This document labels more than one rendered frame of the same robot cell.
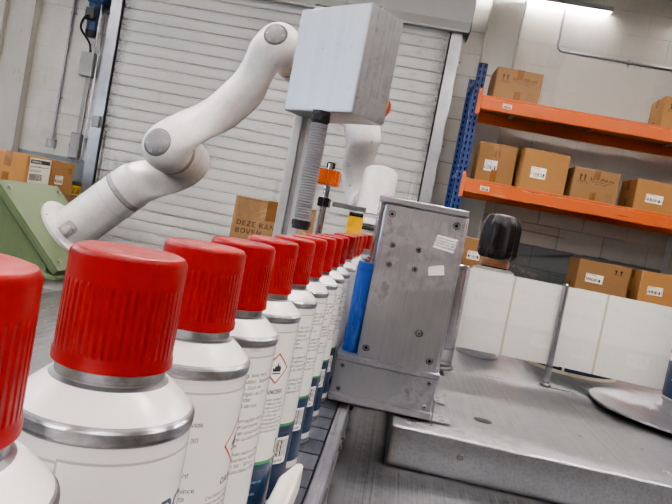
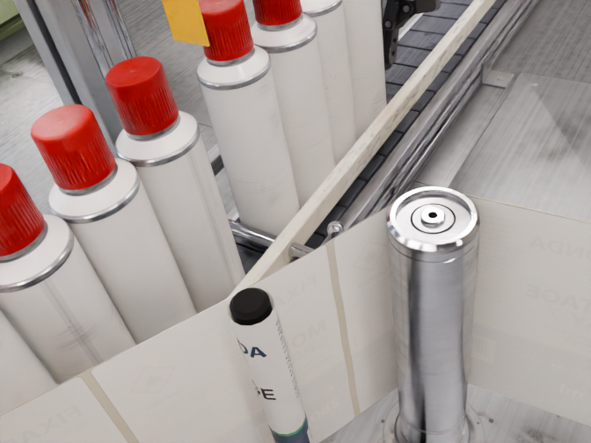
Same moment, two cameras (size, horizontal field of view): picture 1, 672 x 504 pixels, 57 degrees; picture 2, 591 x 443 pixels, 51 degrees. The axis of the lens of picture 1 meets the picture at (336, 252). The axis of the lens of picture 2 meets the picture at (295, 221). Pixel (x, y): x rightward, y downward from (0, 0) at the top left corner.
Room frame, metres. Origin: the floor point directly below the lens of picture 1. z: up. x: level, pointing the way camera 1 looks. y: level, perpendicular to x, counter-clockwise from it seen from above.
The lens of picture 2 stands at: (0.92, -0.28, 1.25)
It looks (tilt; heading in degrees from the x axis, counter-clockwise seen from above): 43 degrees down; 35
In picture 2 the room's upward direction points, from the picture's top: 12 degrees counter-clockwise
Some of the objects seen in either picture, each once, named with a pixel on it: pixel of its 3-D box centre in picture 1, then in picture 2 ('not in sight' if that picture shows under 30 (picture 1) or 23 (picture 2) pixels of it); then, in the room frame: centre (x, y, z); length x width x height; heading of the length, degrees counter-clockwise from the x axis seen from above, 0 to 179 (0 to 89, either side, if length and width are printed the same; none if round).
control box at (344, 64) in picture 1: (343, 67); not in sight; (1.15, 0.05, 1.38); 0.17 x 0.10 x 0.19; 49
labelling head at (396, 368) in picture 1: (399, 302); not in sight; (0.82, -0.10, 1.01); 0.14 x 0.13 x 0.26; 174
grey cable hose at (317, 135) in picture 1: (310, 170); not in sight; (1.10, 0.07, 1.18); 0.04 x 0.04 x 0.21
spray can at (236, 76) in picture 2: not in sight; (250, 132); (1.22, -0.04, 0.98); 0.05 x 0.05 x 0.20
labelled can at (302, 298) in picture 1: (270, 369); not in sight; (0.47, 0.03, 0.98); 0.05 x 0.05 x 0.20
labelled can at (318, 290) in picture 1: (288, 350); not in sight; (0.54, 0.03, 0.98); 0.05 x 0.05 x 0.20
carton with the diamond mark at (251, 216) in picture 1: (271, 244); not in sight; (1.97, 0.21, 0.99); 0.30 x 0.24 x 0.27; 3
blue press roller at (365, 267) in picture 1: (360, 320); not in sight; (0.79, -0.05, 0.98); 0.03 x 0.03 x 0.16
